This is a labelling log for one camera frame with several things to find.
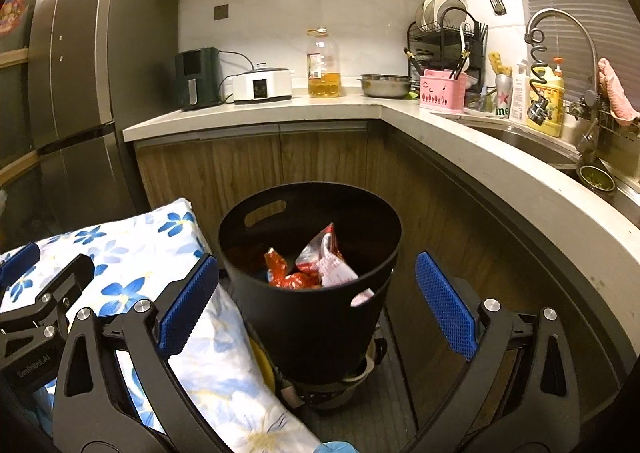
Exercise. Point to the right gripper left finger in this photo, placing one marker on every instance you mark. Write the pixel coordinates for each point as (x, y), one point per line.
(181, 304)

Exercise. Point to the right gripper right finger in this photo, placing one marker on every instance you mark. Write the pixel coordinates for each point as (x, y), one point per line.
(453, 317)

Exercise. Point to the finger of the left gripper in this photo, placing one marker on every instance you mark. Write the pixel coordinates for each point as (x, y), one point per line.
(17, 265)

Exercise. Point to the red plastic bag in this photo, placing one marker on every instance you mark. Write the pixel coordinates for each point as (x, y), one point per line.
(278, 275)

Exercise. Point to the red white snack bag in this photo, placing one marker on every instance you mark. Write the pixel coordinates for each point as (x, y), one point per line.
(322, 256)

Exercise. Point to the blue nitrile glove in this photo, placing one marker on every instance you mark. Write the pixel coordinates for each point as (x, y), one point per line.
(336, 447)

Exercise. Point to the kitchen counter with cabinets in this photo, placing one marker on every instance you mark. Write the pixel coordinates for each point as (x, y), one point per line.
(517, 229)

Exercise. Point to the black trash bin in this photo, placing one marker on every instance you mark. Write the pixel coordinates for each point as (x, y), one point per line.
(314, 336)

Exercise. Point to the floral white blue tablecloth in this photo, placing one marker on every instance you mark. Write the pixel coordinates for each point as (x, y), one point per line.
(119, 338)

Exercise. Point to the white bottle by sink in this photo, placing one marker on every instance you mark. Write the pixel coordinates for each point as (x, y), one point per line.
(520, 93)

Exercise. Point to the steel sink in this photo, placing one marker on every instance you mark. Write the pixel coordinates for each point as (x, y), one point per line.
(597, 176)

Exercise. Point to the white rice cooker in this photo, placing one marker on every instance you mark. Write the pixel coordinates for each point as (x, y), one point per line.
(263, 84)

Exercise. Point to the pink utensil basket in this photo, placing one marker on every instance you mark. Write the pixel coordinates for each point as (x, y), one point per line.
(440, 91)

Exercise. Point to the black air fryer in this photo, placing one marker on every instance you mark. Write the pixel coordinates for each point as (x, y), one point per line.
(198, 78)

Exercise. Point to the dark steel refrigerator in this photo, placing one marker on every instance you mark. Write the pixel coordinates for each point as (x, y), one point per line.
(96, 68)

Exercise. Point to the beer can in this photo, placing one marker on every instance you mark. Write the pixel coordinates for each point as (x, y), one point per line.
(504, 85)

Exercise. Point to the steel bowl on counter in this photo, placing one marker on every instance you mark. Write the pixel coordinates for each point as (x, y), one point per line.
(385, 86)

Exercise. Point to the yellow dish soap bottle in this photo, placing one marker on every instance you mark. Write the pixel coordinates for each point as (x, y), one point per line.
(548, 99)

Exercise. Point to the cooking oil bottle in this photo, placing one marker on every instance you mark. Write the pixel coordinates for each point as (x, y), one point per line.
(323, 65)

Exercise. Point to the pink cloth on rack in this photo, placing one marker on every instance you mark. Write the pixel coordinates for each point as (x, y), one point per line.
(621, 109)

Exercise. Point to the black dish rack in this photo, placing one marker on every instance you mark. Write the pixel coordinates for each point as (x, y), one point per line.
(440, 31)

